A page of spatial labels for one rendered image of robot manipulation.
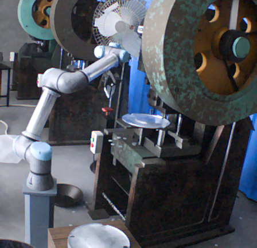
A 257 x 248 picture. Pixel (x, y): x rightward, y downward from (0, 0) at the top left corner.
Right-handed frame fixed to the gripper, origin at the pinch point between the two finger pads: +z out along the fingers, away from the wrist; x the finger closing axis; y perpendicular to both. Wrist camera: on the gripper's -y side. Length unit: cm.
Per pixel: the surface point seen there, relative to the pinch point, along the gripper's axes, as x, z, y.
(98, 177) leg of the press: 6, 54, -12
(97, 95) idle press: -43, 33, 118
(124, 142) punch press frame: 1.2, 20.4, -30.7
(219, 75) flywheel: -24, -32, -73
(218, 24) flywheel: -18, -57, -73
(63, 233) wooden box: 51, 49, -71
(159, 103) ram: -14.1, -6.6, -38.0
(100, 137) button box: 9.5, 23.8, -12.8
